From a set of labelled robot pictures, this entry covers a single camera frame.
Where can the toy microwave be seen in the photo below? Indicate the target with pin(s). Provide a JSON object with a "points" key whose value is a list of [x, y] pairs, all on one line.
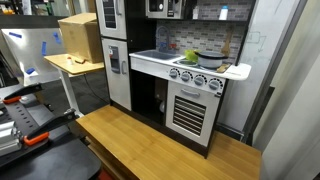
{"points": [[163, 9]]}

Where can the leaning white board panel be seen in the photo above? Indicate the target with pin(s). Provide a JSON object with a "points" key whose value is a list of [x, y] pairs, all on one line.
{"points": [[30, 60]]}

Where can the white and black toy kitchen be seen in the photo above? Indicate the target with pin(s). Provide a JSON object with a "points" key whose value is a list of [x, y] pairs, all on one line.
{"points": [[146, 63]]}

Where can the lime green toy bowl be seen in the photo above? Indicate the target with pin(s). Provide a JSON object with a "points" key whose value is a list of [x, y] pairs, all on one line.
{"points": [[190, 56]]}

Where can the grey toy faucet coloured taps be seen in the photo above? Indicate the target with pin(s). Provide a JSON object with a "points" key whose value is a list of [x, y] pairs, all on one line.
{"points": [[163, 41]]}

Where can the grey toy pot with lid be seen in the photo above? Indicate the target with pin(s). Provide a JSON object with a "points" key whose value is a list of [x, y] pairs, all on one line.
{"points": [[210, 60]]}

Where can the wooden toy spatula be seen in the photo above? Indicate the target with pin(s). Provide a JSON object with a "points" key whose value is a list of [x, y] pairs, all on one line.
{"points": [[226, 46]]}

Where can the small wooden side table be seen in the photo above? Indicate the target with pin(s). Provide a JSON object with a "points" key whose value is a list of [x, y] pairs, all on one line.
{"points": [[71, 68]]}

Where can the small white cup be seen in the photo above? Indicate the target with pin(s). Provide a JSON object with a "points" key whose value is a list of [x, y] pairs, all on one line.
{"points": [[69, 61]]}

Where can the brown cardboard box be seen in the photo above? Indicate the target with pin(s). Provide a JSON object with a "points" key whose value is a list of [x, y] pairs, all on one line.
{"points": [[81, 36]]}

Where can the small white bottle blue cap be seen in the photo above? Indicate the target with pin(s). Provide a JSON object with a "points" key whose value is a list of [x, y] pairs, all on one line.
{"points": [[223, 14]]}

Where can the blue tape strip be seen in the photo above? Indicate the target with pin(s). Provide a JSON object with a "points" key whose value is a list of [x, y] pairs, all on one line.
{"points": [[15, 34], [43, 48], [30, 70], [57, 37]]}

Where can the silver aluminium extrusion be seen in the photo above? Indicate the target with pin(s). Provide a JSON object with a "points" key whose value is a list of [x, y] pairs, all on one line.
{"points": [[8, 136]]}

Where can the large wall whiteboard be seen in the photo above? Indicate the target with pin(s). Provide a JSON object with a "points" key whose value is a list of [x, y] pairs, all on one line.
{"points": [[263, 50]]}

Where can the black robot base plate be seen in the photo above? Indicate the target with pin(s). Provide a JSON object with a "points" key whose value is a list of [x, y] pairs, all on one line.
{"points": [[60, 160]]}

